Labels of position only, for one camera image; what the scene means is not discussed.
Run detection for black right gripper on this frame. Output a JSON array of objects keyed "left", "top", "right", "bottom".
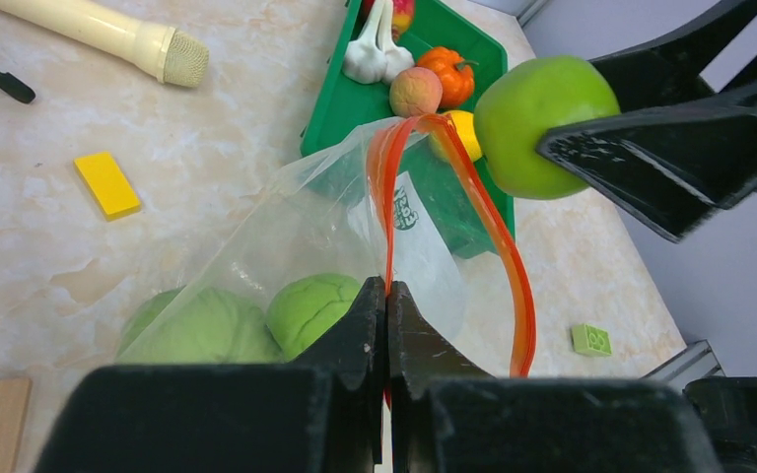
[{"left": 536, "top": 0, "right": 757, "bottom": 242}]

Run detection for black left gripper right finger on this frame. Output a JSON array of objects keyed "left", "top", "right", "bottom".
[{"left": 387, "top": 282, "right": 722, "bottom": 472}]

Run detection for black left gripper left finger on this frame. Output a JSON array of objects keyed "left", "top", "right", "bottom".
[{"left": 35, "top": 277, "right": 385, "bottom": 472}]

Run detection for green lime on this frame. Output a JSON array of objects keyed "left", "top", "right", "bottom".
[{"left": 267, "top": 273, "right": 362, "bottom": 361}]

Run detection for green apple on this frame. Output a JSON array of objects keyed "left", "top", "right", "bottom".
[{"left": 473, "top": 55, "right": 621, "bottom": 200}]

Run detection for green cabbage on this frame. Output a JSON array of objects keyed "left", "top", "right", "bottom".
[{"left": 115, "top": 288, "right": 283, "bottom": 364}]

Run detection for yellow lemon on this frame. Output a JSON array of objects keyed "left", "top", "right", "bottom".
[{"left": 428, "top": 109, "right": 483, "bottom": 164}]

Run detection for orange mini pumpkin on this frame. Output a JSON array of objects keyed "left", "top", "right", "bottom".
[{"left": 416, "top": 46, "right": 476, "bottom": 109}]

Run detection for clear zip bag orange zipper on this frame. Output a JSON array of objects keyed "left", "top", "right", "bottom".
[{"left": 113, "top": 113, "right": 538, "bottom": 409}]

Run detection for green plastic tray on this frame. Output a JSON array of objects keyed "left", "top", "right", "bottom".
[{"left": 301, "top": 1, "right": 508, "bottom": 259}]

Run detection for peach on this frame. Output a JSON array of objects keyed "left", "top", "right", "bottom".
[{"left": 388, "top": 67, "right": 443, "bottom": 117}]

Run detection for white garlic bulbs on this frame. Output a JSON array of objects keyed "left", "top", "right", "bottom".
[{"left": 342, "top": 1, "right": 415, "bottom": 85}]

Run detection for green toy brick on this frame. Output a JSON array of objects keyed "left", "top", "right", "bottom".
[{"left": 571, "top": 324, "right": 613, "bottom": 357}]

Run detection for red apple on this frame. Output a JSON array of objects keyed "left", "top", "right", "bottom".
[{"left": 359, "top": 0, "right": 416, "bottom": 39}]

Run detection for yellow block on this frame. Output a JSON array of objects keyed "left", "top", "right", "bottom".
[{"left": 73, "top": 152, "right": 141, "bottom": 222}]

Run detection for cream toy microphone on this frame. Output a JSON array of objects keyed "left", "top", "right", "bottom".
[{"left": 0, "top": 0, "right": 209, "bottom": 88}]

